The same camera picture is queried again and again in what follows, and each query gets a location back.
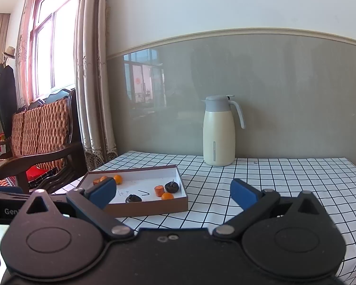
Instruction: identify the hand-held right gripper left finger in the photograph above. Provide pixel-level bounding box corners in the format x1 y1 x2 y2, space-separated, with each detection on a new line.
18 177 135 242

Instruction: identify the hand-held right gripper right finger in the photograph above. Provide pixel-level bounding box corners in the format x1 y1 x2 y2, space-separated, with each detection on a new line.
213 178 333 239

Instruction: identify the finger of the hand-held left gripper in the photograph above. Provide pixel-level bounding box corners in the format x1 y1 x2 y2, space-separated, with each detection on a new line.
0 185 23 195

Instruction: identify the brown cardboard box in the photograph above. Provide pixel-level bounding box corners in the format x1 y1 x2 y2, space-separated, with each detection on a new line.
77 165 189 218

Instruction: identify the red cloth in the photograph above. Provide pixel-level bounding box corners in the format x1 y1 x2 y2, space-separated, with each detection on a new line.
27 166 58 181

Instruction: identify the black white checked tablecloth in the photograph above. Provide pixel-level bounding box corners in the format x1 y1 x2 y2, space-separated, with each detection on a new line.
56 150 356 280

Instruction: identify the cream thermos jug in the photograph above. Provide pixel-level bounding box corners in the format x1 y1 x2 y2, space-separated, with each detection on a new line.
203 95 245 167

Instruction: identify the wooden armchair woven cushion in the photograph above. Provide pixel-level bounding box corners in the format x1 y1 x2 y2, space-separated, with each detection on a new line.
0 87 86 195

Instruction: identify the dark hanging coat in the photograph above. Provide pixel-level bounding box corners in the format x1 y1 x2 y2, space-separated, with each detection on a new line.
0 64 18 138

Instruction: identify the beige lace curtain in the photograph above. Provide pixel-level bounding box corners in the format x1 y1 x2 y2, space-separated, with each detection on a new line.
74 0 119 171

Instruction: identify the beige window curtain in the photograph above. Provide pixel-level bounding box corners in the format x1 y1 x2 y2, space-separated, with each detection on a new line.
15 0 43 110

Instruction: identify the wooden framed window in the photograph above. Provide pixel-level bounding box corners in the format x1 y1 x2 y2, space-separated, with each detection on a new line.
28 0 80 101

